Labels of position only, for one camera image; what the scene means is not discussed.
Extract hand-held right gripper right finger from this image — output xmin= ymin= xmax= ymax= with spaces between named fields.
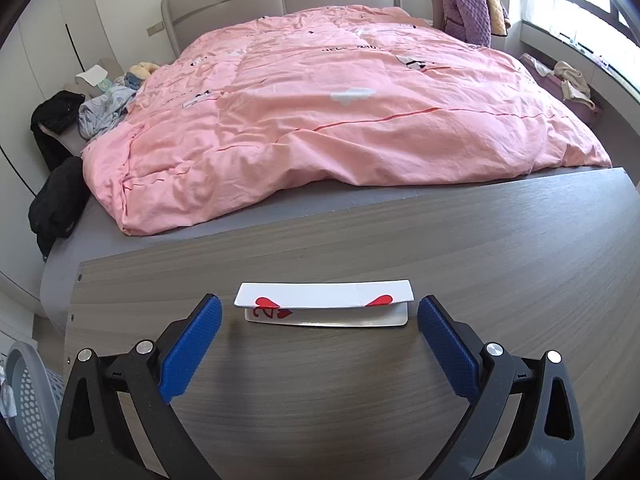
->
xmin=417 ymin=294 xmax=587 ymax=480

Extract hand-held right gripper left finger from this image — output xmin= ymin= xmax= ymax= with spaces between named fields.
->
xmin=54 ymin=292 xmax=223 ymax=480

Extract playing card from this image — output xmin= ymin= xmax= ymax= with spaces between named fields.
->
xmin=233 ymin=280 xmax=416 ymax=328

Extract blue perforated plastic basket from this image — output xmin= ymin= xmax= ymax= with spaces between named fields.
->
xmin=0 ymin=341 xmax=61 ymax=480

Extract grey bed sheet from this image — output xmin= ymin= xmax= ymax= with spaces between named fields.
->
xmin=41 ymin=166 xmax=623 ymax=321

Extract black jacket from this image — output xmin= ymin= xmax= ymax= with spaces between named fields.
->
xmin=28 ymin=156 xmax=91 ymax=261

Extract light blue garment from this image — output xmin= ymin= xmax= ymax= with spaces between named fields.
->
xmin=78 ymin=85 xmax=138 ymax=140

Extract pink duvet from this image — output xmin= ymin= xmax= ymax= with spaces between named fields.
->
xmin=81 ymin=4 xmax=613 ymax=237

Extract black garment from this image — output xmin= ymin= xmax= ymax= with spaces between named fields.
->
xmin=31 ymin=90 xmax=86 ymax=171

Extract yellow plush toy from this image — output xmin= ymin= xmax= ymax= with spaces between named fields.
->
xmin=125 ymin=61 xmax=161 ymax=83

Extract beige cloth on sill bench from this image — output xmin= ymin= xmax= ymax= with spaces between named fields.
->
xmin=520 ymin=52 xmax=608 ymax=126

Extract grey cushion with white label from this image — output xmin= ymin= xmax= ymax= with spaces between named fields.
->
xmin=75 ymin=57 xmax=123 ymax=96

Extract beige clothes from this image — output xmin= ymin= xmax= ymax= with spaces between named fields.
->
xmin=552 ymin=61 xmax=596 ymax=108

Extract white wardrobe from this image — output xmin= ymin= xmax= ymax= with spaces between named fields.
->
xmin=0 ymin=0 xmax=101 ymax=311

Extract yellow quilted garment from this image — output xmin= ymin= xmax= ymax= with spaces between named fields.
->
xmin=480 ymin=0 xmax=511 ymax=37

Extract grey padded headboard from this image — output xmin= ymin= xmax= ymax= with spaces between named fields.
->
xmin=161 ymin=0 xmax=405 ymax=58

